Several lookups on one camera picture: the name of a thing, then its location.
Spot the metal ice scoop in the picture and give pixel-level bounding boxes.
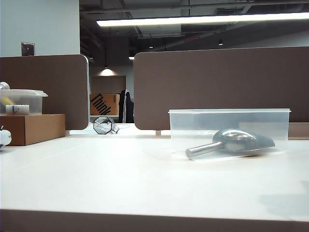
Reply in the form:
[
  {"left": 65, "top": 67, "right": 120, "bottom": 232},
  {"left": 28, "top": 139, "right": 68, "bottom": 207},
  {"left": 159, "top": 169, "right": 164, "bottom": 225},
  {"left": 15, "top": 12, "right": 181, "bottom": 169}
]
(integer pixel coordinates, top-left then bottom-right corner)
[{"left": 185, "top": 128, "right": 276, "bottom": 160}]

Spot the printed Think cardboard box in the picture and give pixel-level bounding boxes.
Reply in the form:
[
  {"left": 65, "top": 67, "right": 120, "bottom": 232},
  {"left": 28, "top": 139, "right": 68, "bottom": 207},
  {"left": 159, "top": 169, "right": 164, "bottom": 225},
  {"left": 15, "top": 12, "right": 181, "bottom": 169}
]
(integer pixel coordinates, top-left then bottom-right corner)
[{"left": 89, "top": 93, "right": 120, "bottom": 116}]

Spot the plain brown cardboard box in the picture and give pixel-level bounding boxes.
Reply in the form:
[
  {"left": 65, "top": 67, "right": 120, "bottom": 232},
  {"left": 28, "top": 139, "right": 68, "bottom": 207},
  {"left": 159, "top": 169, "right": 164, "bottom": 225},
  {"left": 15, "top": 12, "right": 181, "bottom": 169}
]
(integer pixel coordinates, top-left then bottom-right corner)
[{"left": 0, "top": 114, "right": 67, "bottom": 146}]

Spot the black hanging jacket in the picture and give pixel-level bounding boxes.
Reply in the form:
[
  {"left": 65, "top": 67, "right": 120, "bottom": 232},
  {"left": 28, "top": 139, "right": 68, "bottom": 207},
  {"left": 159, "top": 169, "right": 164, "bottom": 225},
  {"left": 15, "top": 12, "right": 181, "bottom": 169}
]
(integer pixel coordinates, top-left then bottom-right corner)
[{"left": 118, "top": 89, "right": 135, "bottom": 124}]

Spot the transparent plastic container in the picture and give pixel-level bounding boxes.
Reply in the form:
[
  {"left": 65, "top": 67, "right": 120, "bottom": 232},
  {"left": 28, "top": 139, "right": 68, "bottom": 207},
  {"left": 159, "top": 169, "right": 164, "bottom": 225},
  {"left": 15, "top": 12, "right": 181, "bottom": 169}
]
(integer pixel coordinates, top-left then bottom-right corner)
[{"left": 168, "top": 108, "right": 292, "bottom": 158}]

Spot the octagonal glass jar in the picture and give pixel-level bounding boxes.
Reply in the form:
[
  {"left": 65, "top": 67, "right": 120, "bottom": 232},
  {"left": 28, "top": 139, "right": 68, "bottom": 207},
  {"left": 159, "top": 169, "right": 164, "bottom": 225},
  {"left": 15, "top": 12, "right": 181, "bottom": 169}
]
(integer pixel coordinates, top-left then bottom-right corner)
[{"left": 93, "top": 116, "right": 120, "bottom": 135}]

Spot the wide brown desk partition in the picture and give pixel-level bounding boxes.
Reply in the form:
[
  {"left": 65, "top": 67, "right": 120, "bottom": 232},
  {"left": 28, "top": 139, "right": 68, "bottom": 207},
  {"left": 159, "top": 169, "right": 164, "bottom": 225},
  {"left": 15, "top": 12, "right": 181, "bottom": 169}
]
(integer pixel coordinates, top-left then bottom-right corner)
[{"left": 133, "top": 46, "right": 309, "bottom": 131}]

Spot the glowing pendant lamp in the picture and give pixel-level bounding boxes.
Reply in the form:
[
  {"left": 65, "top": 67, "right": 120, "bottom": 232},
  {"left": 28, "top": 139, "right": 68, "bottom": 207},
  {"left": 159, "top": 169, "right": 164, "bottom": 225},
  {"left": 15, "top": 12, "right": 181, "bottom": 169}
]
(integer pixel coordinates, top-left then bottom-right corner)
[{"left": 98, "top": 67, "right": 117, "bottom": 76}]

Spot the narrow brown desk partition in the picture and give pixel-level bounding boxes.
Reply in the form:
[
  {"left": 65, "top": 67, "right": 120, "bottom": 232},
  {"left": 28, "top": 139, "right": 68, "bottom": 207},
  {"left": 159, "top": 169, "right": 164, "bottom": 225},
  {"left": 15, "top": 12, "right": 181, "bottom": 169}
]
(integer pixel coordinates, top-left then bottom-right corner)
[{"left": 0, "top": 54, "right": 90, "bottom": 131}]

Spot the long ceiling light strip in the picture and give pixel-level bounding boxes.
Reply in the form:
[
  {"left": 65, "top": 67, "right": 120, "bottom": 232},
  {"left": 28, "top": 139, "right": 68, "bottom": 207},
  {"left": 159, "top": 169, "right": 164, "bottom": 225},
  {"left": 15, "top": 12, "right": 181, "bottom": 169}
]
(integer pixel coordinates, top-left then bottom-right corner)
[{"left": 96, "top": 12, "right": 309, "bottom": 28}]

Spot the clear lidded storage bin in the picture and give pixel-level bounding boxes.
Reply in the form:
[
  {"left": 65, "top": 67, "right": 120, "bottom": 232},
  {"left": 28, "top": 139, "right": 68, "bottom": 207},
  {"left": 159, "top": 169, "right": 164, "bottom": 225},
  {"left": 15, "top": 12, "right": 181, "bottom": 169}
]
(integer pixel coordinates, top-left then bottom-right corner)
[{"left": 0, "top": 88, "right": 49, "bottom": 116}]

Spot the white labelled bottle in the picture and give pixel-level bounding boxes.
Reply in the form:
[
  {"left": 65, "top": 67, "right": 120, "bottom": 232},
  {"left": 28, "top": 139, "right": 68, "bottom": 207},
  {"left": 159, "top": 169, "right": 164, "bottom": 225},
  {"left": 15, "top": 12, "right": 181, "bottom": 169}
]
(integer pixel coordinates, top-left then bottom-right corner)
[{"left": 5, "top": 104, "right": 30, "bottom": 115}]

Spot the yellow item in bin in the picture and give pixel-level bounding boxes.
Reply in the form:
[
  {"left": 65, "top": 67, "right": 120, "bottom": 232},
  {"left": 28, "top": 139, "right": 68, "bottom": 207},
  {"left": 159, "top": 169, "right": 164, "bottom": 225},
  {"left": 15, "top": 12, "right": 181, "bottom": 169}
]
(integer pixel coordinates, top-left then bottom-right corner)
[{"left": 0, "top": 96, "right": 14, "bottom": 107}]

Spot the small white device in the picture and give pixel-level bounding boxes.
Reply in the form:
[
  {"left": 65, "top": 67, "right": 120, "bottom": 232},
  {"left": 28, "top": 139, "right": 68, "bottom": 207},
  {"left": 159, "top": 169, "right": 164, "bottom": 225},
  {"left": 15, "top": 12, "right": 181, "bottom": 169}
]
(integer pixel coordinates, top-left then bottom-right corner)
[{"left": 0, "top": 129, "right": 12, "bottom": 147}]

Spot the brown background wall panel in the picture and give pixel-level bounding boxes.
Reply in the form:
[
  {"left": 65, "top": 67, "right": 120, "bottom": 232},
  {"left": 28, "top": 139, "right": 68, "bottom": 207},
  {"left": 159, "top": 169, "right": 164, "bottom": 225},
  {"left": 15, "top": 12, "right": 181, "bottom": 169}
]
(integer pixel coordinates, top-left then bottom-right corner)
[{"left": 90, "top": 75, "right": 126, "bottom": 95}]

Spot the grey wall switch plate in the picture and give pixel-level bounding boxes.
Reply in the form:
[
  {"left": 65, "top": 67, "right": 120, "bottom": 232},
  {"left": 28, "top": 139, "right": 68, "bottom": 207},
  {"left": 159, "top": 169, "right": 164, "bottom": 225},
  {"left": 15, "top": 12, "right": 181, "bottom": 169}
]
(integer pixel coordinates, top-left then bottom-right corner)
[{"left": 21, "top": 42, "right": 36, "bottom": 57}]

